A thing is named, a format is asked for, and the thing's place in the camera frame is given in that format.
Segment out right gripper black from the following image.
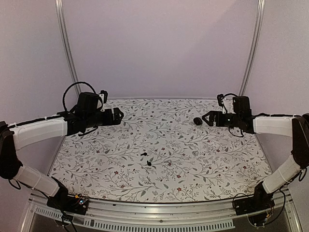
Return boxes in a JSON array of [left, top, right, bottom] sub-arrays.
[[203, 110, 242, 128]]

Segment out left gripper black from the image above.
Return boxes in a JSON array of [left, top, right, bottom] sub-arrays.
[[85, 107, 124, 129]]

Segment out purple earbud charging case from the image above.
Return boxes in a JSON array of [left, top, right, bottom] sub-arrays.
[[193, 117, 203, 126]]

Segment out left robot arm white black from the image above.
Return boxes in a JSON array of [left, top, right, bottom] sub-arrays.
[[0, 91, 124, 210]]

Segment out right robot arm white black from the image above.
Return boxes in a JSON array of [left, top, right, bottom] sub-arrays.
[[194, 94, 309, 211]]

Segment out floral table mat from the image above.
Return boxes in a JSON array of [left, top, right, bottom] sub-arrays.
[[50, 99, 271, 203]]

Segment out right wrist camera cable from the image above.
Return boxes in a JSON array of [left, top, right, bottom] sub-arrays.
[[221, 93, 244, 114]]

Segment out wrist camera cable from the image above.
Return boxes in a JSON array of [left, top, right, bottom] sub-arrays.
[[62, 81, 97, 113], [221, 93, 244, 114]]

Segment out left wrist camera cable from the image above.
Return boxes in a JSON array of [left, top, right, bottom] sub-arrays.
[[62, 81, 97, 113]]

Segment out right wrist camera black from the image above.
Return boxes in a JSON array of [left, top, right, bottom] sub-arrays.
[[217, 94, 224, 107]]

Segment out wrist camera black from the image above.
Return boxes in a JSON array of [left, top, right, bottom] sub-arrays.
[[99, 90, 108, 104], [217, 94, 224, 107]]

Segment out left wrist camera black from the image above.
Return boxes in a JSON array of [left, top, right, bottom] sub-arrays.
[[99, 90, 108, 104]]

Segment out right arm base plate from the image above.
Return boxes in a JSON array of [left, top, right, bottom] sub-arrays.
[[232, 193, 275, 227]]

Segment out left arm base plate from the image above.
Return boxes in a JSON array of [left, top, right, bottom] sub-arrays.
[[47, 193, 89, 215]]

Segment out aluminium front rail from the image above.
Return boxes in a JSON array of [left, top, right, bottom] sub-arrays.
[[20, 189, 304, 232]]

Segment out right aluminium corner post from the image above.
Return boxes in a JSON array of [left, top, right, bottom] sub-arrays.
[[239, 0, 266, 96]]

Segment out aluminium corner post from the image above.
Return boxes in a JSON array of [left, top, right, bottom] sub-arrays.
[[55, 0, 78, 83], [239, 0, 266, 96]]

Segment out left aluminium corner post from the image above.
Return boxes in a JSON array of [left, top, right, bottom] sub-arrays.
[[55, 0, 78, 83]]

